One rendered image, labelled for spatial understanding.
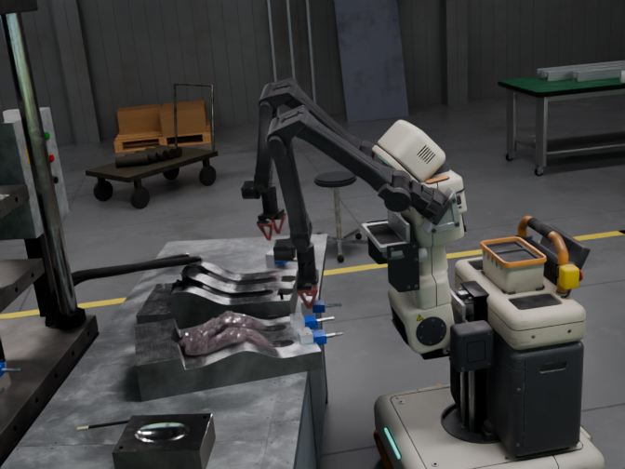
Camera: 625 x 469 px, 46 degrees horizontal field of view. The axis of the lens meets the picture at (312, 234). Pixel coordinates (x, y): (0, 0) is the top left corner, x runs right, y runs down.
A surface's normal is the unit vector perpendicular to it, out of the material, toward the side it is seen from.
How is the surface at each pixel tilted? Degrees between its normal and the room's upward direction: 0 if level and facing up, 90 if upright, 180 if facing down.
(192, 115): 90
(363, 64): 76
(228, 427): 0
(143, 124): 90
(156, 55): 90
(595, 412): 0
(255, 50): 90
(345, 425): 0
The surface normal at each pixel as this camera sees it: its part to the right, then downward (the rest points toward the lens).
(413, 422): -0.07, -0.94
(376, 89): 0.15, 0.07
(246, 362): 0.23, 0.30
